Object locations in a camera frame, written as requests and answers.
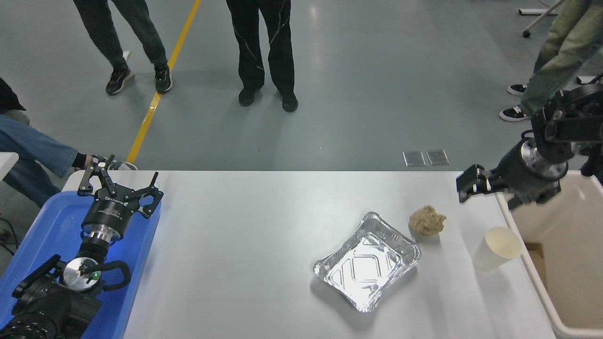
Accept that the standing person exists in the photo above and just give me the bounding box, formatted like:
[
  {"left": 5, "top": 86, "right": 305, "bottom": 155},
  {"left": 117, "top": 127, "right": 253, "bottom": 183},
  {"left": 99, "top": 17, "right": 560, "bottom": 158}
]
[
  {"left": 499, "top": 0, "right": 603, "bottom": 122},
  {"left": 226, "top": 0, "right": 299, "bottom": 113},
  {"left": 73, "top": 0, "right": 173, "bottom": 95}
]

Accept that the blue plastic tray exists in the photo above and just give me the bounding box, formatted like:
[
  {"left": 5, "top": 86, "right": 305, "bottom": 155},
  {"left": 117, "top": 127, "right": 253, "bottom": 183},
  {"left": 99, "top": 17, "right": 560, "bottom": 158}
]
[{"left": 0, "top": 191, "right": 162, "bottom": 339}]

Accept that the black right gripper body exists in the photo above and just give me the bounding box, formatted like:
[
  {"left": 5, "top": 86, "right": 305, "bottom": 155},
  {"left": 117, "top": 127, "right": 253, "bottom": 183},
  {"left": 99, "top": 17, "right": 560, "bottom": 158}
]
[{"left": 490, "top": 147, "right": 569, "bottom": 211}]

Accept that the small white table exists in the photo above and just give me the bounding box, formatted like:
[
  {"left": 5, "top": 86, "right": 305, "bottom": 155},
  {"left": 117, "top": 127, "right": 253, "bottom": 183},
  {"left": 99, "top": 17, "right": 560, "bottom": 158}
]
[{"left": 0, "top": 152, "right": 19, "bottom": 180}]

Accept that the silver foil tray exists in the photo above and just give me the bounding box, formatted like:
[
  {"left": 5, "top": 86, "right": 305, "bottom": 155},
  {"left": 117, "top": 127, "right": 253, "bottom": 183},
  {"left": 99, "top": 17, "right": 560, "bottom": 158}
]
[{"left": 313, "top": 211, "right": 421, "bottom": 312}]

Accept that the seated person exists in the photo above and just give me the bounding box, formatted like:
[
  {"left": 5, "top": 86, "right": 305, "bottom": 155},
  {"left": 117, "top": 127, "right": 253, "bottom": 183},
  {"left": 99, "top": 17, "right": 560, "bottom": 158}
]
[{"left": 0, "top": 78, "right": 139, "bottom": 208}]

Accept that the crumpled tan paper ball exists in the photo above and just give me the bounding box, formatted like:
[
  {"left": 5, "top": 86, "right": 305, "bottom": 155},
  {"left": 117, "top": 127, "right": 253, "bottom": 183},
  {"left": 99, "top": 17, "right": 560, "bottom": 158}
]
[{"left": 408, "top": 205, "right": 447, "bottom": 235}]

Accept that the large pale plastic bin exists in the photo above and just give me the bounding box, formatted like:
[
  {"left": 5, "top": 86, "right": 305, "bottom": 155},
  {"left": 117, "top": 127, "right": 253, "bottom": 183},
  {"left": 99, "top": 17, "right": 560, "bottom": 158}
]
[{"left": 495, "top": 170, "right": 603, "bottom": 339}]

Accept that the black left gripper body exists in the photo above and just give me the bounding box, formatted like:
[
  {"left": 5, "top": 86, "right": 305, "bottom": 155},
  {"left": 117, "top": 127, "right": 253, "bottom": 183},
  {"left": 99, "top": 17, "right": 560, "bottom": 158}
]
[{"left": 81, "top": 186, "right": 142, "bottom": 235}]

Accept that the grey chair seat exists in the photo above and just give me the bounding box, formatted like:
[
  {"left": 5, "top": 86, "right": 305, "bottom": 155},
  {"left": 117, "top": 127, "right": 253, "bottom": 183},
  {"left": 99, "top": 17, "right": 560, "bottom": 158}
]
[{"left": 0, "top": 109, "right": 30, "bottom": 126}]

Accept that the white wheeled stand base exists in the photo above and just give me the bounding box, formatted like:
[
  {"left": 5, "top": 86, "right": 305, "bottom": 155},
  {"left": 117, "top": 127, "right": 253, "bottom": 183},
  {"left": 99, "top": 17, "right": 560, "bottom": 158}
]
[{"left": 518, "top": 0, "right": 566, "bottom": 39}]

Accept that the white paper cup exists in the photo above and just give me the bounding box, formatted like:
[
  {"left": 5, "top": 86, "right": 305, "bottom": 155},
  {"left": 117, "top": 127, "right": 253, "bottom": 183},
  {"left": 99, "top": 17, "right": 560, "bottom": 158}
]
[{"left": 473, "top": 227, "right": 523, "bottom": 272}]

